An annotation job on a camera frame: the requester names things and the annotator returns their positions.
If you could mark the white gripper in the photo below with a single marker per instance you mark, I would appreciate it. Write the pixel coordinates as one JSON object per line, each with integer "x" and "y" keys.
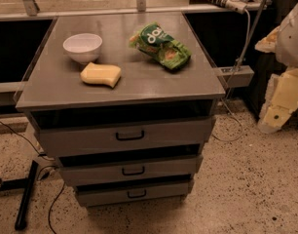
{"x": 292, "y": 38}

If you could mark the grey top drawer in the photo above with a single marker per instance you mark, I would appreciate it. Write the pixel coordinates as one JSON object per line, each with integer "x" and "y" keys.
{"x": 125, "y": 137}

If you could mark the grey drawer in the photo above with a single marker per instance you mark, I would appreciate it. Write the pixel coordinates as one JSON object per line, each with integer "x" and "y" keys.
{"x": 131, "y": 170}
{"x": 134, "y": 193}
{"x": 125, "y": 137}

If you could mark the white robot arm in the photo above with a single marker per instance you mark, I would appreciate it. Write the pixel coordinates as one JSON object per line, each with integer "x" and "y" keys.
{"x": 283, "y": 40}

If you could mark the grey bottom drawer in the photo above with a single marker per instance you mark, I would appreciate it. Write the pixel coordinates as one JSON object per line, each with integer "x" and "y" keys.
{"x": 134, "y": 193}

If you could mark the grey drawer cabinet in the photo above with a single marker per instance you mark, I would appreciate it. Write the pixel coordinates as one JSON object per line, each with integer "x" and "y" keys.
{"x": 54, "y": 97}

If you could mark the grey middle drawer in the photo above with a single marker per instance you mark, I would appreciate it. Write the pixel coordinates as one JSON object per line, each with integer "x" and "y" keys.
{"x": 131, "y": 170}

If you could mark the green chip bag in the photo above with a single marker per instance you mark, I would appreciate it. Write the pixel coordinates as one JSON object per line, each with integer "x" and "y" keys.
{"x": 160, "y": 46}

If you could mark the yellow sponge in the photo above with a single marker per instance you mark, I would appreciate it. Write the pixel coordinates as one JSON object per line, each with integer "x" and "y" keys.
{"x": 101, "y": 74}

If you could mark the white bowl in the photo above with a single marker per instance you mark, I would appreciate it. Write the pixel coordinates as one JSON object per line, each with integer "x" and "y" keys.
{"x": 83, "y": 48}

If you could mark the black stand leg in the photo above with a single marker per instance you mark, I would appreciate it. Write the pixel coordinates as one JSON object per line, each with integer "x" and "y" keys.
{"x": 26, "y": 184}

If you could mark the grey metal bracket block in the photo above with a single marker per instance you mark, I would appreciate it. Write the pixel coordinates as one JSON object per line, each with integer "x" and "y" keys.
{"x": 230, "y": 78}

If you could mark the metal frame rail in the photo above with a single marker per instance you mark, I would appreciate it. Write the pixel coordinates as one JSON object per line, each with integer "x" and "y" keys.
{"x": 123, "y": 8}

